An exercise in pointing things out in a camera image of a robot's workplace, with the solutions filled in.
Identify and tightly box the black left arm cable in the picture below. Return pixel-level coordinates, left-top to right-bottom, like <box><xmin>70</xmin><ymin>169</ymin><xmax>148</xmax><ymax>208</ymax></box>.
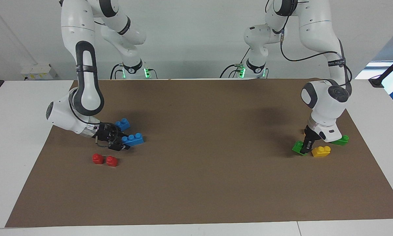
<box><xmin>279</xmin><ymin>26</ymin><xmax>353</xmax><ymax>96</ymax></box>

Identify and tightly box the green two-stud block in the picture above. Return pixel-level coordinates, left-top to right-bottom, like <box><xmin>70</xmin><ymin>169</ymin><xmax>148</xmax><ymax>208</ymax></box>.
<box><xmin>291</xmin><ymin>140</ymin><xmax>310</xmax><ymax>157</ymax></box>
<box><xmin>331</xmin><ymin>135</ymin><xmax>350</xmax><ymax>146</ymax></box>

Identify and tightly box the blue three-stud block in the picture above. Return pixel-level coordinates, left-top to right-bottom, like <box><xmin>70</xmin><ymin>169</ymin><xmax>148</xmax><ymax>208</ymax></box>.
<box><xmin>114</xmin><ymin>118</ymin><xmax>131</xmax><ymax>131</ymax></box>
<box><xmin>122</xmin><ymin>132</ymin><xmax>144</xmax><ymax>147</ymax></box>

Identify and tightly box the black slanted stand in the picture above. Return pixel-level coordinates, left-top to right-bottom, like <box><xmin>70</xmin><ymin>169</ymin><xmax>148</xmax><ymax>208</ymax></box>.
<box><xmin>368</xmin><ymin>52</ymin><xmax>393</xmax><ymax>88</ymax></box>

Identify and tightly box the black right base cable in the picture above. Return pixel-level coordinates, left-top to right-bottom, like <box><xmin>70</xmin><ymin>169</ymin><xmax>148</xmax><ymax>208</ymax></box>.
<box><xmin>110</xmin><ymin>63</ymin><xmax>125</xmax><ymax>80</ymax></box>

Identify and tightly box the brown paper mat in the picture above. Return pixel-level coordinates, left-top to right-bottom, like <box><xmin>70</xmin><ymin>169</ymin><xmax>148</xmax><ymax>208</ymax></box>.
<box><xmin>5</xmin><ymin>78</ymin><xmax>393</xmax><ymax>228</ymax></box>

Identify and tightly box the white wall socket box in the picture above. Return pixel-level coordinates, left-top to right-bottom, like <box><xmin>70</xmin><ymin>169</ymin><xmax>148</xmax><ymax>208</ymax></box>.
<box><xmin>21</xmin><ymin>64</ymin><xmax>57</xmax><ymax>80</ymax></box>

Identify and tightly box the black left base cable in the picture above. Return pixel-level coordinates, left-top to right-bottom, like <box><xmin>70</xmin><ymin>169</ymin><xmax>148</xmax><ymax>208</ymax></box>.
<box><xmin>220</xmin><ymin>49</ymin><xmax>251</xmax><ymax>78</ymax></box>

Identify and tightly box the black base cable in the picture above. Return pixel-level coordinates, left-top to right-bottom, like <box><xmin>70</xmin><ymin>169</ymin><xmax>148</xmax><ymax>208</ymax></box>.
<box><xmin>220</xmin><ymin>49</ymin><xmax>251</xmax><ymax>78</ymax></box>
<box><xmin>110</xmin><ymin>63</ymin><xmax>125</xmax><ymax>80</ymax></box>

